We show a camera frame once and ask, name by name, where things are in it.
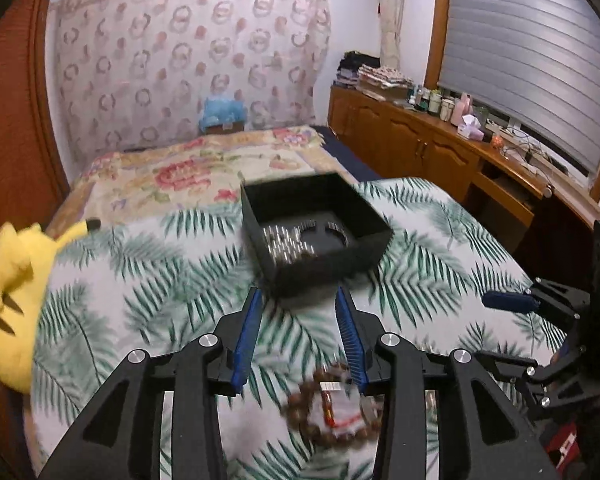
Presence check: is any white pearl necklace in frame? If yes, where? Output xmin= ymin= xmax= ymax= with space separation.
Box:
xmin=260 ymin=224 xmax=315 ymax=265

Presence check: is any silver cuff bangle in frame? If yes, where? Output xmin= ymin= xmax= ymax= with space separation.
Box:
xmin=294 ymin=220 xmax=350 ymax=256

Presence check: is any black jewelry box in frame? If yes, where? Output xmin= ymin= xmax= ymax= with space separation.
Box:
xmin=240 ymin=174 xmax=392 ymax=299

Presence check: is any wooden sideboard cabinet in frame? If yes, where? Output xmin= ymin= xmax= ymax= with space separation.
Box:
xmin=328 ymin=84 xmax=593 ymax=252

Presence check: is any pink tissue box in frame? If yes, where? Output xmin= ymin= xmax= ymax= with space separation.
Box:
xmin=457 ymin=114 xmax=484 ymax=142

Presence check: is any palm leaf print cloth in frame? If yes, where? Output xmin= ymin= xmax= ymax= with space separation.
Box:
xmin=31 ymin=178 xmax=565 ymax=479

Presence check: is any yellow Pikachu plush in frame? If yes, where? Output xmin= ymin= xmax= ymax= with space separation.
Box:
xmin=0 ymin=219 xmax=102 ymax=394

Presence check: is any grey window blind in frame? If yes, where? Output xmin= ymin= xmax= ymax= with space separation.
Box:
xmin=439 ymin=0 xmax=600 ymax=174

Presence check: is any floral bed quilt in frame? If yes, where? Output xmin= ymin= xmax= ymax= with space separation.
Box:
xmin=46 ymin=126 xmax=358 ymax=237

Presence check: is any stack of folded clothes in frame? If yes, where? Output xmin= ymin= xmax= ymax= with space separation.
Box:
xmin=334 ymin=51 xmax=414 ymax=101

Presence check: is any wooden louvered wardrobe door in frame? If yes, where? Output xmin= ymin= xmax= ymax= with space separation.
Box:
xmin=0 ymin=0 xmax=72 ymax=480

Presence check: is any blue plush toy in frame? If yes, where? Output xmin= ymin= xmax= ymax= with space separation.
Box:
xmin=199 ymin=99 xmax=247 ymax=132

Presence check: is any tied cream window curtain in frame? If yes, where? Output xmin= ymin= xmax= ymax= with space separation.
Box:
xmin=379 ymin=0 xmax=405 ymax=70

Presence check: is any patterned lace curtain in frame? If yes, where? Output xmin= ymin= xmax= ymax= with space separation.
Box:
xmin=54 ymin=0 xmax=332 ymax=160

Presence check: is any red string bracelet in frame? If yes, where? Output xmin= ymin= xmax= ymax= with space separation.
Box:
xmin=320 ymin=383 xmax=376 ymax=430

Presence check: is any brown wooden bead bracelet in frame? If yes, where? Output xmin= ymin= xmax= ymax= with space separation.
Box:
xmin=282 ymin=364 xmax=386 ymax=450

